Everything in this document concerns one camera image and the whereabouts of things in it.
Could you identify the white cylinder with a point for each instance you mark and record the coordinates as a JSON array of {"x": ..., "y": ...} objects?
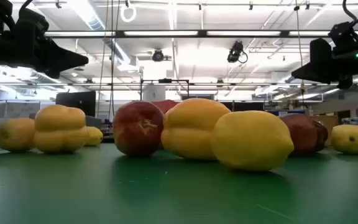
[{"x": 154, "y": 92}]

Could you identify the yellow lemon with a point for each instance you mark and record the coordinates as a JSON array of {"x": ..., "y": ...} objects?
[
  {"x": 15, "y": 135},
  {"x": 94, "y": 136},
  {"x": 350, "y": 139},
  {"x": 252, "y": 141}
]

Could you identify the round black ceiling camera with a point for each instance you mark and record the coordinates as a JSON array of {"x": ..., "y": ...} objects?
[{"x": 158, "y": 55}]

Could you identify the white partition panel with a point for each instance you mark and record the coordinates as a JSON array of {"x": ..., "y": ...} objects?
[{"x": 8, "y": 110}]

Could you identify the red cloth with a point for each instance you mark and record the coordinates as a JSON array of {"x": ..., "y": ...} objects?
[{"x": 166, "y": 104}]

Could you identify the black light bar frame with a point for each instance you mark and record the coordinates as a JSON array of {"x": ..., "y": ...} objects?
[{"x": 202, "y": 33}]

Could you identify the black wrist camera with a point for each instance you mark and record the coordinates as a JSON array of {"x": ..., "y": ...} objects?
[
  {"x": 31, "y": 20},
  {"x": 343, "y": 34}
]

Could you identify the red apple yellow stem patch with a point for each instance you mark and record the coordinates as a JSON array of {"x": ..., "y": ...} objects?
[{"x": 137, "y": 129}]

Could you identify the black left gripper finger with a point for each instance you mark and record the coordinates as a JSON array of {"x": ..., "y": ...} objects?
[
  {"x": 64, "y": 54},
  {"x": 54, "y": 72}
]

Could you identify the black overhead camera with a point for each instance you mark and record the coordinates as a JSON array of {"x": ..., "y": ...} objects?
[{"x": 236, "y": 51}]

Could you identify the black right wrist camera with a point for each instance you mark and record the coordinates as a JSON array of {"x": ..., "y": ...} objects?
[{"x": 343, "y": 34}]

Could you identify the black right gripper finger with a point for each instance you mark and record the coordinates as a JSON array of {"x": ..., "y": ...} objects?
[
  {"x": 322, "y": 74},
  {"x": 320, "y": 56}
]

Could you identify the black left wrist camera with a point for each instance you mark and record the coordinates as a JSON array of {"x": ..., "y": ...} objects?
[{"x": 31, "y": 20}]

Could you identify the yellow bell pepper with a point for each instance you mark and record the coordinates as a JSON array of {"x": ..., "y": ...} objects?
[
  {"x": 191, "y": 127},
  {"x": 61, "y": 129}
]

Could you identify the black metal frame stand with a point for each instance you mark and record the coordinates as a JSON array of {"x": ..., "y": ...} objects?
[{"x": 164, "y": 81}]

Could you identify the wooden box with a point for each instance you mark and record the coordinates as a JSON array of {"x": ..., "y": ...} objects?
[{"x": 325, "y": 121}]

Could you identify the black monitor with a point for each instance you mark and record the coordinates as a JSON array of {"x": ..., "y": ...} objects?
[{"x": 76, "y": 102}]

